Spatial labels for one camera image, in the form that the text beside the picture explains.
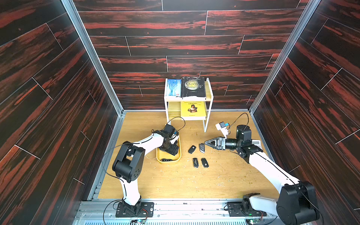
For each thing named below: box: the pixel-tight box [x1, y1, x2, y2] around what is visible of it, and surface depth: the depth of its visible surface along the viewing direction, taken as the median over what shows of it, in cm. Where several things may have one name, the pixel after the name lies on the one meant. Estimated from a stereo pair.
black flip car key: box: [187, 145, 197, 155], surface depth 98 cm
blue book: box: [166, 78, 182, 98], surface depth 88 cm
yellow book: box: [180, 101, 207, 121], surface depth 97 cm
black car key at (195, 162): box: [192, 157, 199, 168], surface depth 92 cm
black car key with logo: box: [201, 157, 210, 168], surface depth 92 cm
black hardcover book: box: [180, 76, 207, 101], surface depth 88 cm
